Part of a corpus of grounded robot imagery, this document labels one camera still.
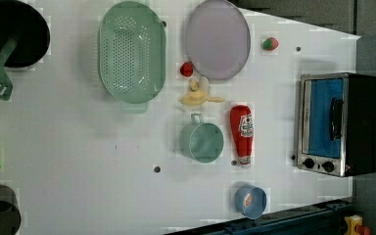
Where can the black toaster oven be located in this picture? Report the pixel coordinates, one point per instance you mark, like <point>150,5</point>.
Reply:
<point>337,124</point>

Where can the yellow peeled toy banana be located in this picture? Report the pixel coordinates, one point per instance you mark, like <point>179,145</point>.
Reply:
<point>199,93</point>

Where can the green mug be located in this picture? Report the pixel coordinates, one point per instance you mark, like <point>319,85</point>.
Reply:
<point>201,141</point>

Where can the red toy tomato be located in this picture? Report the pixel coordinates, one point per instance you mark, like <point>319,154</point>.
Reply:
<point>187,69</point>

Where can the red ketchup bottle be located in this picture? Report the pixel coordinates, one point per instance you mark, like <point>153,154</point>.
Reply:
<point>242,128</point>

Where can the lilac round plate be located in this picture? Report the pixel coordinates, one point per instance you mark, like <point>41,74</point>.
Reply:
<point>217,39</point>

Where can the green perforated colander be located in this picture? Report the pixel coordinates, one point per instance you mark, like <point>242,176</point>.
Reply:
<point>131,55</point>

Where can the blue bowl with orange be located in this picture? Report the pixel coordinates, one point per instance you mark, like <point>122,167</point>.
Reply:
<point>250,201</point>

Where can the toy strawberry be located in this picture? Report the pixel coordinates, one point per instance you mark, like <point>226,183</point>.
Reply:
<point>270,44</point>

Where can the black round pot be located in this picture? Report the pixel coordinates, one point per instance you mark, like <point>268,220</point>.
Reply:
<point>20,20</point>

